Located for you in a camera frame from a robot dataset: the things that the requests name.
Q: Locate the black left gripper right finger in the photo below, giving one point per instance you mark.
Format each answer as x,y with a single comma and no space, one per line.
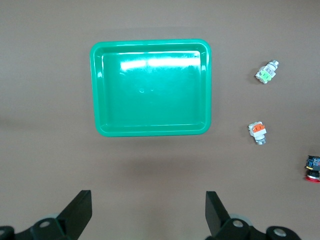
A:
220,222

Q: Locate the red mushroom button black body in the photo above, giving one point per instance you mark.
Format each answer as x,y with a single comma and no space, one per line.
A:
313,170

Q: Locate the green plastic tray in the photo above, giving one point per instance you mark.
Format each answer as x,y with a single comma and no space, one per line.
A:
150,100

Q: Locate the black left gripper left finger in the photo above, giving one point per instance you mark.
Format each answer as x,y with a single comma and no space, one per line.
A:
67,220

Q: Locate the white pushbutton with orange block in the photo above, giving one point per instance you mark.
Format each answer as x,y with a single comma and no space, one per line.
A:
257,132

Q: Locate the white pushbutton with green block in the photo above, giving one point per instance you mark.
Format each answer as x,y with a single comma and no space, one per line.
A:
266,73

